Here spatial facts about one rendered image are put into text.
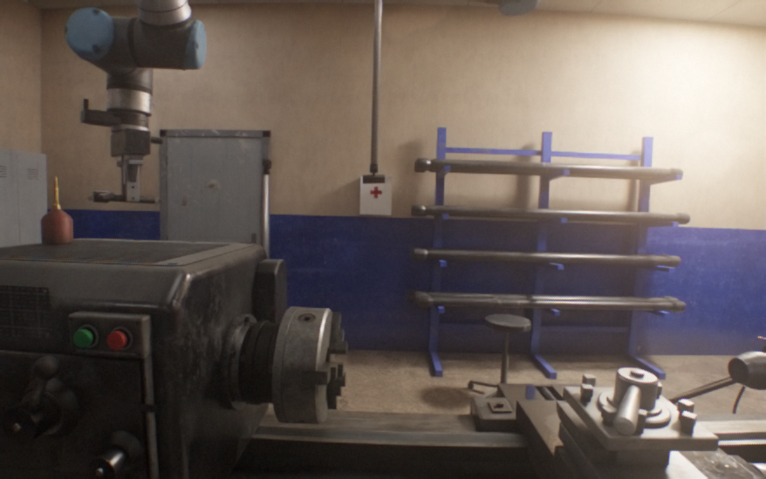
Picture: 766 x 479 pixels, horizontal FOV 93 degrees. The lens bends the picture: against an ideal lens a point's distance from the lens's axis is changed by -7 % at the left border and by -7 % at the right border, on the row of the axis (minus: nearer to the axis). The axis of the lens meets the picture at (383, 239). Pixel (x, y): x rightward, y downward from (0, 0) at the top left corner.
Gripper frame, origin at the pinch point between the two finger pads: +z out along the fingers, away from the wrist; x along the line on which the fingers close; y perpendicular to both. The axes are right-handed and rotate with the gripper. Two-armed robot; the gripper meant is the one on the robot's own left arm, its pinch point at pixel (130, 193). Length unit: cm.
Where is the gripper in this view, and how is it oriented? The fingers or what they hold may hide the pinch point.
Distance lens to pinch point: 102.3
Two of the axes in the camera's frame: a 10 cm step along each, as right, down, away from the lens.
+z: -0.3, 10.0, 0.8
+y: 6.7, -0.4, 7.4
